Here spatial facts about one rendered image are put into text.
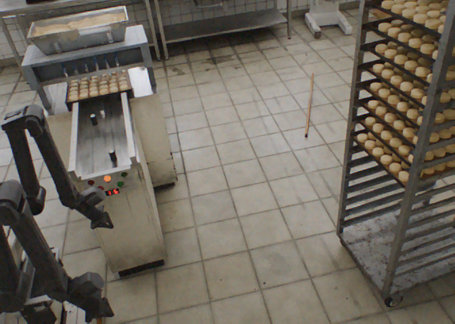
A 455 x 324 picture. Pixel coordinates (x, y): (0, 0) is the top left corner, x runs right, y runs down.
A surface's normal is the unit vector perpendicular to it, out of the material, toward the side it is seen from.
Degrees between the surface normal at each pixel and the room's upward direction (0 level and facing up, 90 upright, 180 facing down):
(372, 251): 0
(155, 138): 90
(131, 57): 90
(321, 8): 90
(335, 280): 0
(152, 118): 90
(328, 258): 0
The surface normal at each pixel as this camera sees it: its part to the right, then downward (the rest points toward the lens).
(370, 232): -0.10, -0.79
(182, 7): 0.20, 0.58
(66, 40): 0.28, 0.84
